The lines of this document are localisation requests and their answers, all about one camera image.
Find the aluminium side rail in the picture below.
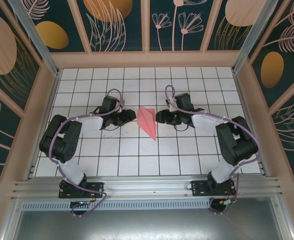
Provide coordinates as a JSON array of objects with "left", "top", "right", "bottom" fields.
[
  {"left": 232, "top": 71, "right": 270, "bottom": 178},
  {"left": 24, "top": 69, "right": 62, "bottom": 181}
]

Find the short aluminium frame bar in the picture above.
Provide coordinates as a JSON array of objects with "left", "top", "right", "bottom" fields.
[
  {"left": 274, "top": 197, "right": 294, "bottom": 240},
  {"left": 0, "top": 199, "right": 21, "bottom": 240}
]

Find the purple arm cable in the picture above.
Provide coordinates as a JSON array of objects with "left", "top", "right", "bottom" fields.
[
  {"left": 48, "top": 88, "right": 126, "bottom": 219},
  {"left": 164, "top": 84, "right": 262, "bottom": 216}
]

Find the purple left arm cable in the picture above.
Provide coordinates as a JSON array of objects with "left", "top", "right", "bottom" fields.
[{"left": 48, "top": 88, "right": 126, "bottom": 219}]

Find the peach circle wall panel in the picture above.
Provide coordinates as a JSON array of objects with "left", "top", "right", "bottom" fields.
[{"left": 206, "top": 0, "right": 260, "bottom": 51}]

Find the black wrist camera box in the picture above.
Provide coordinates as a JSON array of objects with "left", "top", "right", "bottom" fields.
[
  {"left": 101, "top": 96, "right": 125, "bottom": 114},
  {"left": 165, "top": 92, "right": 194, "bottom": 112}
]

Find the aluminium front rail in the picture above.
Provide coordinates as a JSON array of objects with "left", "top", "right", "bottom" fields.
[{"left": 10, "top": 176, "right": 285, "bottom": 201}]

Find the orange oval leaf wall panel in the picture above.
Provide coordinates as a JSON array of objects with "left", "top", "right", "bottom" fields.
[{"left": 251, "top": 0, "right": 294, "bottom": 108}]

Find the grey metal sheet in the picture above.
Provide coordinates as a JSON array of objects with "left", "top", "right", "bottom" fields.
[{"left": 11, "top": 209, "right": 290, "bottom": 240}]

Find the large peach oval wall panel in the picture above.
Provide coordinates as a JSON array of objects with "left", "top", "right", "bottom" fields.
[{"left": 0, "top": 7, "right": 41, "bottom": 112}]

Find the outlined leaves wall panel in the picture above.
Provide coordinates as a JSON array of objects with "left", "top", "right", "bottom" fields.
[{"left": 271, "top": 79, "right": 294, "bottom": 176}]

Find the pink paper sheet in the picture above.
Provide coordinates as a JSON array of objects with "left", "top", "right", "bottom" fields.
[{"left": 136, "top": 106, "right": 157, "bottom": 141}]

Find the small green circuit board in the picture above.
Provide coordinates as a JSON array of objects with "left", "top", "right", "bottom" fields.
[{"left": 220, "top": 198, "right": 238, "bottom": 208}]

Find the flower stem wall panel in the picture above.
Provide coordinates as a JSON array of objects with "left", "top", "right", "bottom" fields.
[{"left": 149, "top": 0, "right": 205, "bottom": 52}]

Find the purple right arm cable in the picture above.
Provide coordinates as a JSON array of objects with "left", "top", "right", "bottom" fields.
[{"left": 164, "top": 84, "right": 262, "bottom": 216}]

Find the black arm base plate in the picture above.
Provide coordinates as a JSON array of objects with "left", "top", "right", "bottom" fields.
[
  {"left": 58, "top": 181, "right": 105, "bottom": 200},
  {"left": 191, "top": 179, "right": 237, "bottom": 197}
]

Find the orange circle wall panel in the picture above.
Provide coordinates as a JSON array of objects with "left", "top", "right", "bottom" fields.
[{"left": 88, "top": 0, "right": 145, "bottom": 53}]

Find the slotted grey cable duct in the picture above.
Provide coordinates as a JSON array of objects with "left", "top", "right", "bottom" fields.
[{"left": 20, "top": 198, "right": 211, "bottom": 211}]

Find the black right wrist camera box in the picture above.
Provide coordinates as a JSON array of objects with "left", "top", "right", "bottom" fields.
[{"left": 165, "top": 92, "right": 194, "bottom": 112}]

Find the aluminium corner post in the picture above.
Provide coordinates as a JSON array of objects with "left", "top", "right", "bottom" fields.
[
  {"left": 231, "top": 0, "right": 287, "bottom": 75},
  {"left": 6, "top": 0, "right": 62, "bottom": 77}
]

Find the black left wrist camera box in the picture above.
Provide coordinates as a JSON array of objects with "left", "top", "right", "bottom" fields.
[{"left": 101, "top": 96, "right": 125, "bottom": 114}]

